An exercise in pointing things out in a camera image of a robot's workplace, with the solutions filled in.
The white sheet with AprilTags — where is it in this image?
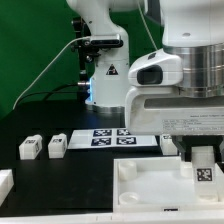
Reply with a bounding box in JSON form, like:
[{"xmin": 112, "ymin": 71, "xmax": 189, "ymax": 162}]
[{"xmin": 68, "ymin": 128, "xmax": 157, "ymax": 149}]

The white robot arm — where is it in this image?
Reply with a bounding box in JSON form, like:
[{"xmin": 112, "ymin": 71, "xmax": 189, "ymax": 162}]
[{"xmin": 66, "ymin": 0, "xmax": 224, "ymax": 161}]

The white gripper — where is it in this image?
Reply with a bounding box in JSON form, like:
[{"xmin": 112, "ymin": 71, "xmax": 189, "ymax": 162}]
[{"xmin": 125, "ymin": 87, "xmax": 224, "ymax": 162}]

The black cable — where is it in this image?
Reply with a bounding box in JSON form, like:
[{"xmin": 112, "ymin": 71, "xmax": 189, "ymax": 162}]
[{"xmin": 14, "ymin": 83, "xmax": 88, "ymax": 109}]

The white square tabletop part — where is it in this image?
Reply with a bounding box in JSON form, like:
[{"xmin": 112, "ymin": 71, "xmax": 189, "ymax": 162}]
[{"xmin": 113, "ymin": 156, "xmax": 224, "ymax": 213}]

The grey camera on base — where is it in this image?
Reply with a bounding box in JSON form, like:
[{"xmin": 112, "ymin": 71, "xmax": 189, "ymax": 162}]
[{"xmin": 90, "ymin": 34, "xmax": 123, "ymax": 48}]

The white cable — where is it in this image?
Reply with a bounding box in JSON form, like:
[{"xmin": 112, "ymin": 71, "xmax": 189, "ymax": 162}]
[{"xmin": 12, "ymin": 36, "xmax": 92, "ymax": 111}]

